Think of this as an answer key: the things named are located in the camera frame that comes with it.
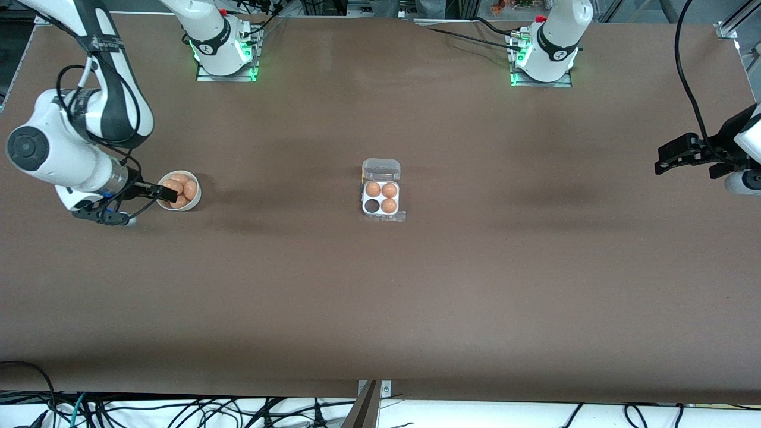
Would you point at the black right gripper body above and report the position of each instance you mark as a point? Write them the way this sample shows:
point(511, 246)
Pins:
point(134, 186)

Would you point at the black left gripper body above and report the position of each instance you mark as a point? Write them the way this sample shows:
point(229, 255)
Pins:
point(717, 148)

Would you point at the brown egg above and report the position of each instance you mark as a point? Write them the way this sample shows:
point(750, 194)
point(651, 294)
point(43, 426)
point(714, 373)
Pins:
point(389, 190)
point(180, 176)
point(174, 183)
point(373, 189)
point(190, 190)
point(389, 205)
point(180, 204)

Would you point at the clear plastic egg box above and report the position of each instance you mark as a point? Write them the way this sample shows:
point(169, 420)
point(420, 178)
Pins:
point(380, 198)

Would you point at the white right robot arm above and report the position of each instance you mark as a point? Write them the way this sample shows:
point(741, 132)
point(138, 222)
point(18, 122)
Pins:
point(53, 157)

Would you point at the white round bowl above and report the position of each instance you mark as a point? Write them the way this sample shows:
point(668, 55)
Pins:
point(193, 205)

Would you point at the clear tape strip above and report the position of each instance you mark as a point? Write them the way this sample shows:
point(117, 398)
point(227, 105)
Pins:
point(402, 217)

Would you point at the brown table mat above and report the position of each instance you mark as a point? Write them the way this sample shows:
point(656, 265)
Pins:
point(380, 297)

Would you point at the dark aluminium profile bar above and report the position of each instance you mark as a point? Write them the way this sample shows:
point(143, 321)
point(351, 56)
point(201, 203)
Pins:
point(362, 413)

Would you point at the aluminium corner rail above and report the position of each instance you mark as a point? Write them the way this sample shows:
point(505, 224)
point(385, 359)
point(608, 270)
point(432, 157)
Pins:
point(728, 30)

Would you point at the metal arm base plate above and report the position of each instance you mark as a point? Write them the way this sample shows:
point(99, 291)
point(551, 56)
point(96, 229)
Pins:
point(208, 77)
point(565, 84)

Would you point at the small metal bracket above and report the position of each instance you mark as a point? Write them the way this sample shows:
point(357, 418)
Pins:
point(386, 389)

